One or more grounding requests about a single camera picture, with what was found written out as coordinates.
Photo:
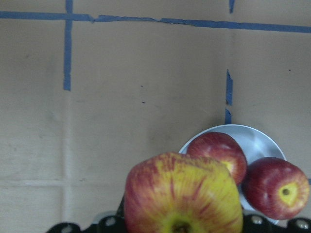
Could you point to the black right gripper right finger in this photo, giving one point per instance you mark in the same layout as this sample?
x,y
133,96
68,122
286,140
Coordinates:
x,y
254,222

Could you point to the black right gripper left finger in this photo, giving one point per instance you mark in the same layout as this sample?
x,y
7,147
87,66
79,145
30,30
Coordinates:
x,y
108,222

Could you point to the dark red apple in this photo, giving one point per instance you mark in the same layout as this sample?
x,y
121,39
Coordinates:
x,y
275,187

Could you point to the grey metal plate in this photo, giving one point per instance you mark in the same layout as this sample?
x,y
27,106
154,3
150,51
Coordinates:
x,y
254,143

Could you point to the red apple with yellow top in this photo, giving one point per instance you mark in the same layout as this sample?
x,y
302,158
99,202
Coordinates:
x,y
223,148

